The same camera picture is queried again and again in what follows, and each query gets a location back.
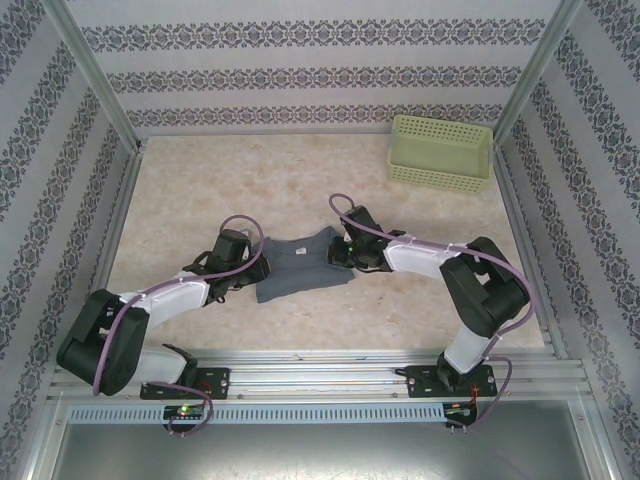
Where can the grey t-shirt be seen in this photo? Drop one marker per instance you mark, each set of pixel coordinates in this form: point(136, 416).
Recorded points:
point(300, 275)

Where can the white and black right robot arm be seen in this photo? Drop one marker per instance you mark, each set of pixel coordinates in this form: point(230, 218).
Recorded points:
point(420, 260)

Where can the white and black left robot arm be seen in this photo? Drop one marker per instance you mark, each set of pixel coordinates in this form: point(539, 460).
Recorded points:
point(175, 300)

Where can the pale green plastic basket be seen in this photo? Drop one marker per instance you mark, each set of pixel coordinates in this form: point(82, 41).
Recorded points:
point(440, 160)

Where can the circuit board with green light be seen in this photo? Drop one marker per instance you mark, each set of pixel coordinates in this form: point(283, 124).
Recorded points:
point(185, 412)

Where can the grey metal sheet panel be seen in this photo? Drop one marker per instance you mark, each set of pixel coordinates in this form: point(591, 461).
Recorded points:
point(320, 450)

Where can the small circuit board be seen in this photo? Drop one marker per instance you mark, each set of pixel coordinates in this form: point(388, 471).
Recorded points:
point(460, 410)

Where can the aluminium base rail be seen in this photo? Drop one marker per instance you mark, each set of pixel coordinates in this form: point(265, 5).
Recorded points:
point(320, 380)

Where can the aluminium side rail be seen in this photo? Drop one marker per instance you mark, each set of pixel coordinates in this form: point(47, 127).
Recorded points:
point(112, 225)
point(520, 215)

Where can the aluminium frame post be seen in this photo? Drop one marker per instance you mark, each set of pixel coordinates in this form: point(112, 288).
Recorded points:
point(96, 75)
point(532, 75)

